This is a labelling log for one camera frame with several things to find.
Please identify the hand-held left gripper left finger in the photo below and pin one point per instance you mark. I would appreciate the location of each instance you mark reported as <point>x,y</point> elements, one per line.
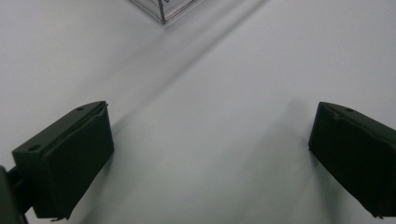
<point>71,161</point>

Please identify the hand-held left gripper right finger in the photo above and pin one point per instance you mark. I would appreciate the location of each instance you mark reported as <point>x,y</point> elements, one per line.
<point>358,158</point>

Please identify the clear plastic box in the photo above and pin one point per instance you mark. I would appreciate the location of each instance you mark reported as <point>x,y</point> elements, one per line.
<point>174,8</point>

